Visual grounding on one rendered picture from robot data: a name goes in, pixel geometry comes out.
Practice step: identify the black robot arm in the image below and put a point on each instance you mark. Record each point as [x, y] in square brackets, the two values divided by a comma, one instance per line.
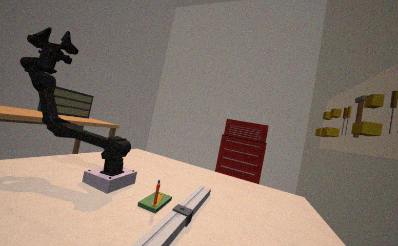
[114, 147]

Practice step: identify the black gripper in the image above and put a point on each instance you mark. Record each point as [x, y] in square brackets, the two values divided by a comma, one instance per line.
[51, 50]

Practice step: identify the grey metal rail with slot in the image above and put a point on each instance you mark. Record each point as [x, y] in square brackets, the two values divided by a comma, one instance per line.
[165, 231]

